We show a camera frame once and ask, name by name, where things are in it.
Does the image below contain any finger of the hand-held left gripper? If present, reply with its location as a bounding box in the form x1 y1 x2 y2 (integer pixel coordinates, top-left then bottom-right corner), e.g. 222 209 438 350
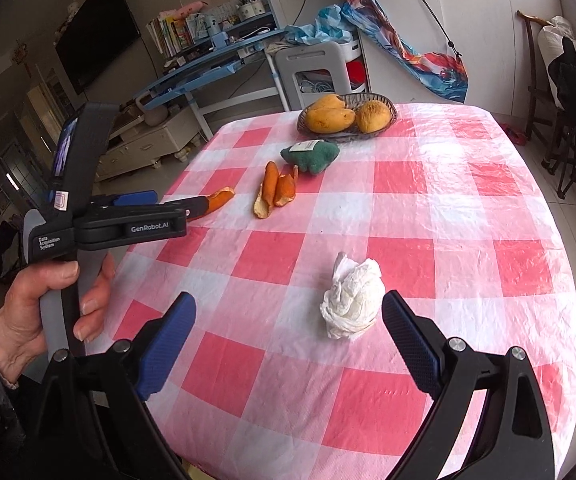
92 190 159 208
162 196 212 223

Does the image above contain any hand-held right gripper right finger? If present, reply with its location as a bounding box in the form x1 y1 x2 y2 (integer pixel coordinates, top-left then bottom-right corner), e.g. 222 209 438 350
382 290 556 480

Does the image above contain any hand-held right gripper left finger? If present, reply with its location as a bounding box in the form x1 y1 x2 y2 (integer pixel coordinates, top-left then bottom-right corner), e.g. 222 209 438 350
43 291 198 480

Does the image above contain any small orange peel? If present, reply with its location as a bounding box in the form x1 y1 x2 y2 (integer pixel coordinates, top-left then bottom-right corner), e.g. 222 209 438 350
207 186 237 211

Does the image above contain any white tissue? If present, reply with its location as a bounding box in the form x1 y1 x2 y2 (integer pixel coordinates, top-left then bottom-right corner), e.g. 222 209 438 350
319 251 386 342

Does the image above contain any long orange peel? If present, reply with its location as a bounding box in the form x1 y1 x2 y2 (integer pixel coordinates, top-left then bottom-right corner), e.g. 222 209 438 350
253 161 282 220

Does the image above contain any curled orange peel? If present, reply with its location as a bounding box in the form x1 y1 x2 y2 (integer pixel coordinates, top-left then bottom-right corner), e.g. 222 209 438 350
274 165 300 208

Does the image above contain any green plush toy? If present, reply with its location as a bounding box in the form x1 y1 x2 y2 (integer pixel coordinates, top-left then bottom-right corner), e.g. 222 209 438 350
280 140 340 176

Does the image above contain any person's left hand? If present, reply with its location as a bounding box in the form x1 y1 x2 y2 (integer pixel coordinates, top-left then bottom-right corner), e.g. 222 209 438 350
0 252 117 387

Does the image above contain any cream tv cabinet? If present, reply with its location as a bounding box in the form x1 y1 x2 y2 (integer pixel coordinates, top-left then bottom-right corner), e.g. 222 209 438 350
95 105 204 182

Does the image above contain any pink ceramic vase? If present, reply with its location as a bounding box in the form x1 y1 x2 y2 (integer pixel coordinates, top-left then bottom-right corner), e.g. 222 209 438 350
135 95 169 127

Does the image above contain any red white checked tablecloth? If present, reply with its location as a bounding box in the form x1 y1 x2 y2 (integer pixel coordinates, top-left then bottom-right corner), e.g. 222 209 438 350
85 102 576 480

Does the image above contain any blue study desk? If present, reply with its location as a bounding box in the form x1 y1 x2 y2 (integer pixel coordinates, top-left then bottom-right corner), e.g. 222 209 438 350
135 0 294 132

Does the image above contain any long yellow mango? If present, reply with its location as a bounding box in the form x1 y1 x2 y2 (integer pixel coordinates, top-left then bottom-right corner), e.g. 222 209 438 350
305 105 357 134

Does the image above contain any row of books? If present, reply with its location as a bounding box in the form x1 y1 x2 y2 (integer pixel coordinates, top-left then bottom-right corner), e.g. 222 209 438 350
148 10 195 59

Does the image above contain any yellow mango with dark spot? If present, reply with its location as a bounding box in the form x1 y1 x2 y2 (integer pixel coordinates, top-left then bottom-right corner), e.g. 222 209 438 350
313 94 347 111

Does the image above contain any black television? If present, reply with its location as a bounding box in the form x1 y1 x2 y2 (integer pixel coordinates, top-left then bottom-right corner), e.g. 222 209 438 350
54 0 142 97

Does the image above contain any white plastic stool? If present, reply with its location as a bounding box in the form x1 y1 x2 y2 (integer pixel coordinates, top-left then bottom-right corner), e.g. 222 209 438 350
274 40 362 111

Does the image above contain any round wrinkled mango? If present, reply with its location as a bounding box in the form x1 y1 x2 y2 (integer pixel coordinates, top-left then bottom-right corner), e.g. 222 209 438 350
355 100 390 134

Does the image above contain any white pen holder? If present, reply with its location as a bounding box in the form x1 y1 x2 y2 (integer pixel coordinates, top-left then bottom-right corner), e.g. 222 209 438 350
238 0 267 22

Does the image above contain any red container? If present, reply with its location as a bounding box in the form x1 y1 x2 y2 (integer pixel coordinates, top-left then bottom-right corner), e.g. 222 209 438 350
345 60 369 94

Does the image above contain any dark woven fruit basket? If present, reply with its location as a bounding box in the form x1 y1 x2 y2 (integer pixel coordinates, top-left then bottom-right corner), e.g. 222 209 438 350
296 93 399 142

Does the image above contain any blue white crumpled cloth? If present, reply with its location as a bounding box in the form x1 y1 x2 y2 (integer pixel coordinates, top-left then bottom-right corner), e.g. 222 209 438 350
284 4 354 46

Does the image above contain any colourful printed cloth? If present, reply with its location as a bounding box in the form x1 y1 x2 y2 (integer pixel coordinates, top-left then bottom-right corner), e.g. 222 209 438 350
340 0 469 105

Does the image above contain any dark wooden chair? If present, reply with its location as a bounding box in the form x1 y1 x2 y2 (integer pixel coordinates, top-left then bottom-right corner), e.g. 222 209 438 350
516 10 576 206

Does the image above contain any white cabinet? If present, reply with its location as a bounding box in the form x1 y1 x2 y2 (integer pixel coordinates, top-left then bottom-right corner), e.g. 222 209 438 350
335 0 564 122

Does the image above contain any white bag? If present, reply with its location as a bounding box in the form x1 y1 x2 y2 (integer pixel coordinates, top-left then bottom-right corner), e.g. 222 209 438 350
539 16 576 111

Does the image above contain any black hanging cord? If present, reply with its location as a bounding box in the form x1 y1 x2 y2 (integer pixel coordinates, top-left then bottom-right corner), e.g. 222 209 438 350
393 0 464 62

